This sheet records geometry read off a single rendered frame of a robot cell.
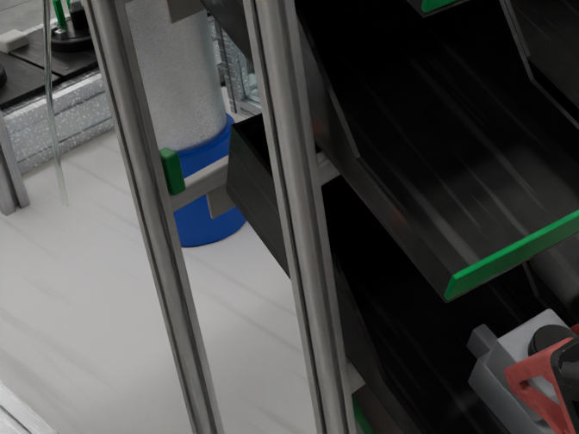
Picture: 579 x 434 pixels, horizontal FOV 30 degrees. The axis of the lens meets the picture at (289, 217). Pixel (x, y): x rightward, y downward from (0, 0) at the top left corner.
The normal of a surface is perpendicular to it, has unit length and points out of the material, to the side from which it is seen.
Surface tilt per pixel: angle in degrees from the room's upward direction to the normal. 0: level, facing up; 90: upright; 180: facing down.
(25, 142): 90
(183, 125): 90
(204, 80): 90
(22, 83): 0
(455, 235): 25
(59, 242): 0
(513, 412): 90
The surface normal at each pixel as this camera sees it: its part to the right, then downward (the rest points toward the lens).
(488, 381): -0.82, 0.40
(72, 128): 0.66, 0.32
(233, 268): -0.14, -0.84
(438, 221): 0.10, -0.59
